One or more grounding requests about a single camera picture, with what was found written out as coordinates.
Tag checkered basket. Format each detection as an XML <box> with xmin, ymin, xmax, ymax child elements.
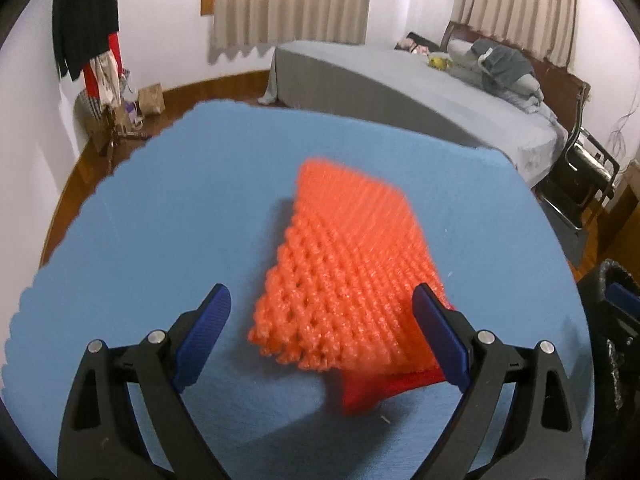
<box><xmin>75</xmin><ymin>87</ymin><xmax>108</xmax><ymax>133</ymax></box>

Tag dark wall cables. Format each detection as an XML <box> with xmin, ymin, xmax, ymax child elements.
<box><xmin>607</xmin><ymin>110</ymin><xmax>629</xmax><ymax>161</ymax></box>

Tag narrow beige curtain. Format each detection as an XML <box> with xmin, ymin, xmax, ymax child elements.
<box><xmin>450</xmin><ymin>0</ymin><xmax>581</xmax><ymax>68</ymax></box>

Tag pink and black item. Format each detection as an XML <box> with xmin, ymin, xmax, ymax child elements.
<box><xmin>395</xmin><ymin>31</ymin><xmax>431</xmax><ymax>56</ymax></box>

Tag patterned scarf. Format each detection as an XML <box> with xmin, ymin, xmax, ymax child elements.
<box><xmin>90</xmin><ymin>50</ymin><xmax>123</xmax><ymax>108</ymax></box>

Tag grey pillow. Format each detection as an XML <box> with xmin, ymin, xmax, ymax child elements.
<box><xmin>446</xmin><ymin>39</ymin><xmax>481</xmax><ymax>68</ymax></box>

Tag light grey blanket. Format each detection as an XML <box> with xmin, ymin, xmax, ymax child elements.
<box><xmin>500</xmin><ymin>75</ymin><xmax>558</xmax><ymax>121</ymax></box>

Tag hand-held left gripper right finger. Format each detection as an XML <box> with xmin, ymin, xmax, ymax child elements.
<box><xmin>411</xmin><ymin>282</ymin><xmax>586</xmax><ymax>480</ymax></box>

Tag red garment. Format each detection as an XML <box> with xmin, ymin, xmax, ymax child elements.
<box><xmin>82</xmin><ymin>32</ymin><xmax>123</xmax><ymax>98</ymax></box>

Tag black lined trash bin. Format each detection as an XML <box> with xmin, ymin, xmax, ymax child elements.
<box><xmin>577</xmin><ymin>259</ymin><xmax>640</xmax><ymax>411</ymax></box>

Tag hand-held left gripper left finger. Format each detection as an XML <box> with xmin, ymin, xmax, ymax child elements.
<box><xmin>57</xmin><ymin>283</ymin><xmax>233</xmax><ymax>480</ymax></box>

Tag orange knitted cloth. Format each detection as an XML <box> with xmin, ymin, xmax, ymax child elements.
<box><xmin>246</xmin><ymin>157</ymin><xmax>456</xmax><ymax>373</ymax></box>

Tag blue table mat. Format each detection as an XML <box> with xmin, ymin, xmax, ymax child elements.
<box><xmin>0</xmin><ymin>101</ymin><xmax>596</xmax><ymax>480</ymax></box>

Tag dark grey clothes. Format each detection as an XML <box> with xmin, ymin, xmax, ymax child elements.
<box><xmin>470</xmin><ymin>39</ymin><xmax>536</xmax><ymax>92</ymax></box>

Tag small purple white bag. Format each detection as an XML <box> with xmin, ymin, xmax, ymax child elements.
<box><xmin>120</xmin><ymin>67</ymin><xmax>146</xmax><ymax>128</ymax></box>

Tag black coat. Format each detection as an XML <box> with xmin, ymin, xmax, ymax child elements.
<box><xmin>51</xmin><ymin>0</ymin><xmax>121</xmax><ymax>82</ymax></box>

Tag bed with grey sheet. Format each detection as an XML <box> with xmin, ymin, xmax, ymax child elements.
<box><xmin>260</xmin><ymin>40</ymin><xmax>571</xmax><ymax>191</ymax></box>

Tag wide beige curtain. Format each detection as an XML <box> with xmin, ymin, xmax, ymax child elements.
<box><xmin>209</xmin><ymin>0</ymin><xmax>375</xmax><ymax>63</ymax></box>

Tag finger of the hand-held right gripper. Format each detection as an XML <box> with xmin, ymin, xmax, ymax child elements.
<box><xmin>595</xmin><ymin>282</ymin><xmax>640</xmax><ymax>351</ymax></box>

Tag brown paper bag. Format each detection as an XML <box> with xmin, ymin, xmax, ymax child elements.
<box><xmin>137</xmin><ymin>82</ymin><xmax>166</xmax><ymax>116</ymax></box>

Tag black folding chair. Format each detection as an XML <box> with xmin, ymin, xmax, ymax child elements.
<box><xmin>537</xmin><ymin>82</ymin><xmax>621</xmax><ymax>231</ymax></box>

